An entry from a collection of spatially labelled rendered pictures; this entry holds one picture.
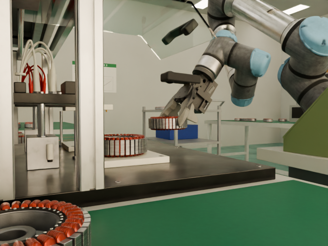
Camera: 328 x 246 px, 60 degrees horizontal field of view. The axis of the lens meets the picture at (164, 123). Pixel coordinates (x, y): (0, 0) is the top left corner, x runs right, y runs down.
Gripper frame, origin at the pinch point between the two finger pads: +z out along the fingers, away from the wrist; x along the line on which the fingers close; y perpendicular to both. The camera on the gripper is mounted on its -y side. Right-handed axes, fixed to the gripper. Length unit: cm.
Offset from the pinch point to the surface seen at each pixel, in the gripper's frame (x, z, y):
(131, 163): -25.0, 16.4, -12.9
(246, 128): 295, -160, 264
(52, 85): -20.5, 12.4, -31.0
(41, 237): -54, 25, -27
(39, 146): -21.2, 22.2, -26.9
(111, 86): 514, -129, 76
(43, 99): -21.0, 15.3, -30.8
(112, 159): -24.1, 17.6, -15.8
